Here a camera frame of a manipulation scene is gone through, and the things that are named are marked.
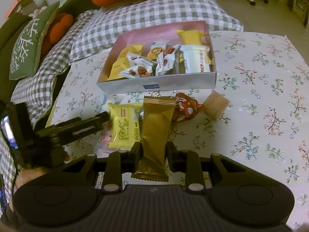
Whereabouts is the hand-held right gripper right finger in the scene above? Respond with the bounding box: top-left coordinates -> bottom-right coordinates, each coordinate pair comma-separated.
166,141 -> 247,194

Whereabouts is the small red pumpkin cushion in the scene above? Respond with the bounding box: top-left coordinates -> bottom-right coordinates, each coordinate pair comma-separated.
40,13 -> 74,56

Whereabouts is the white nut snack packet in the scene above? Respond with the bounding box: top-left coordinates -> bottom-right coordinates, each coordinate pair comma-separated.
127,53 -> 157,66
154,44 -> 182,76
119,64 -> 155,79

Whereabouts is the tan clear snack packet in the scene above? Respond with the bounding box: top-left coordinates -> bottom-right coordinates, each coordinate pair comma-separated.
203,90 -> 229,121

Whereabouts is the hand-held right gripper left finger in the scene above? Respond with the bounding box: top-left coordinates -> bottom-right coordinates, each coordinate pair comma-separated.
58,141 -> 142,194

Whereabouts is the gold snack packet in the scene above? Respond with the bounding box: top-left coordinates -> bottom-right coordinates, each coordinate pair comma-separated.
131,96 -> 177,182

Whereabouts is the red brown snack packet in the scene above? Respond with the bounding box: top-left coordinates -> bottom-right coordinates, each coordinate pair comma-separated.
172,92 -> 204,123

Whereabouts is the person's left hand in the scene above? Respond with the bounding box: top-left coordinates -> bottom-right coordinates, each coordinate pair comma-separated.
14,168 -> 51,190

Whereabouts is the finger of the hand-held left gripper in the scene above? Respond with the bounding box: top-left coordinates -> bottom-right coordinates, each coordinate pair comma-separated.
49,112 -> 110,132
58,123 -> 104,148

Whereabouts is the floral cloth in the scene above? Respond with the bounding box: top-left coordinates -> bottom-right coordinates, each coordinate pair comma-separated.
47,30 -> 309,232

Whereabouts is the pink snack packet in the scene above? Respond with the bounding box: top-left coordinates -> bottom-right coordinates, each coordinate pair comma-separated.
98,123 -> 114,151

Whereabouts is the pink plush toy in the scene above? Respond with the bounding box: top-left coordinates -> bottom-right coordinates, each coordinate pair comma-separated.
32,5 -> 47,18

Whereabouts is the green snowflake cushion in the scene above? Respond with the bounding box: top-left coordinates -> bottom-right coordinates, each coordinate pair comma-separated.
9,1 -> 61,81

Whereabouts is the grey checkered pillow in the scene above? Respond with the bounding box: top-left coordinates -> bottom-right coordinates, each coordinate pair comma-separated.
70,0 -> 244,62
10,10 -> 102,126
0,126 -> 18,194

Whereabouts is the large yellow snack packet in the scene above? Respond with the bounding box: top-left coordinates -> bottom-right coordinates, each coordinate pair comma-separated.
107,43 -> 146,81

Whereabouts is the white and red snack packet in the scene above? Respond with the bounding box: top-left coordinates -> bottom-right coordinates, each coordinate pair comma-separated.
179,44 -> 215,74

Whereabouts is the blue and yellow cookie packet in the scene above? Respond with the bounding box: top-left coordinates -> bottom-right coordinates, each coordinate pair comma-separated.
146,41 -> 167,60

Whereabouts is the dark green sofa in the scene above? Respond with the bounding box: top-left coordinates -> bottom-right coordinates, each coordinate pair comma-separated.
0,0 -> 97,102

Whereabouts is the white and blue snack packet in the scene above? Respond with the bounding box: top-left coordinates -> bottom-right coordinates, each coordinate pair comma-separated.
103,94 -> 125,108

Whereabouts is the pink and silver storage box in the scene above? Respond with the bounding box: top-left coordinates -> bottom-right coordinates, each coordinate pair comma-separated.
96,20 -> 216,95

